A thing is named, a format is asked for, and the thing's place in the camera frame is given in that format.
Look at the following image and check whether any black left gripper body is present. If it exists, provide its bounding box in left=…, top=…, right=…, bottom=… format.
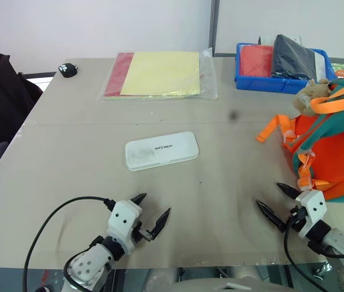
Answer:
left=130, top=221, right=155, bottom=243

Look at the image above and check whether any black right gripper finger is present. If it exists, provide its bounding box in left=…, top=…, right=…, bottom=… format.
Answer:
left=276, top=182, right=301, bottom=201
left=254, top=199, right=287, bottom=234

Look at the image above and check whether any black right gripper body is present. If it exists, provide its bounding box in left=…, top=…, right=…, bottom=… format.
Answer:
left=282, top=204, right=309, bottom=234

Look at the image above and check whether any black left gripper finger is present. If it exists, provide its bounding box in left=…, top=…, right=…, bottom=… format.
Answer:
left=148, top=207, right=172, bottom=242
left=130, top=192, right=147, bottom=207

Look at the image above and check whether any white pencil case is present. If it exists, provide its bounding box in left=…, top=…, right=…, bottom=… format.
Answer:
left=125, top=131, right=200, bottom=172

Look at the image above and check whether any orange and teal backpack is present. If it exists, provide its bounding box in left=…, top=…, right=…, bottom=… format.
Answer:
left=256, top=75, right=344, bottom=203

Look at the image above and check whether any metal table clamp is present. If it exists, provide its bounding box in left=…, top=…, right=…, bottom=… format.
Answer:
left=312, top=260, right=333, bottom=278

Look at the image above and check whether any brown plush animal head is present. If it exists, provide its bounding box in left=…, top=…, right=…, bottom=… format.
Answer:
left=292, top=78, right=332, bottom=117

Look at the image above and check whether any blue plastic bin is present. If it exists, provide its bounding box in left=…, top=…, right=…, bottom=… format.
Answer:
left=234, top=41, right=337, bottom=92

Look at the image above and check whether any red paper sheet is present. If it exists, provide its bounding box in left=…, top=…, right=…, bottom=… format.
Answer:
left=103, top=52, right=135, bottom=97

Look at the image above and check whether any yellow paper sheet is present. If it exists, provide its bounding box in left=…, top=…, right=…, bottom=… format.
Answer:
left=119, top=51, right=202, bottom=99

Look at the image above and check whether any black fabric bag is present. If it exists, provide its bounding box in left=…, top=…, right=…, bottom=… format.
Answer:
left=270, top=34, right=319, bottom=82

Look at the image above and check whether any red fabric item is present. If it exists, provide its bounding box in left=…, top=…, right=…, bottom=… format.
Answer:
left=239, top=44, right=275, bottom=77

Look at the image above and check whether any clear plastic bag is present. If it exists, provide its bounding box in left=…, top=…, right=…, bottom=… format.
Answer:
left=98, top=47, right=219, bottom=103

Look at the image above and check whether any small black paw-print object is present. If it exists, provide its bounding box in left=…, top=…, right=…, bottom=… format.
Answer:
left=57, top=62, right=80, bottom=80

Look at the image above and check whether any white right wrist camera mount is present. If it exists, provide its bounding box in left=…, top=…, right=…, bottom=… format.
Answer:
left=294, top=189, right=328, bottom=240

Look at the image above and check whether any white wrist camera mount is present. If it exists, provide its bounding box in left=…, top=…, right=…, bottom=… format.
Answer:
left=294, top=189, right=328, bottom=240
left=107, top=200, right=143, bottom=255

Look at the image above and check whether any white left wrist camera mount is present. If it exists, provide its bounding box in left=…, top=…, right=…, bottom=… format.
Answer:
left=107, top=200, right=143, bottom=255

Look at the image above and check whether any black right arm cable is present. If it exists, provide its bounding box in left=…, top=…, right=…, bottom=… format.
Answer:
left=283, top=218, right=326, bottom=292

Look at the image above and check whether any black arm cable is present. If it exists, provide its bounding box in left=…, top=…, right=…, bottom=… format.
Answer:
left=283, top=218, right=326, bottom=292
left=23, top=196, right=116, bottom=292

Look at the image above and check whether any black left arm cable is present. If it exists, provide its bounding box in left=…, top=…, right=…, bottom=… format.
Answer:
left=23, top=196, right=116, bottom=292

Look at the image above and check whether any grey window frame post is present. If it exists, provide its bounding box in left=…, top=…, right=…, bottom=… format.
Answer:
left=208, top=0, right=222, bottom=57

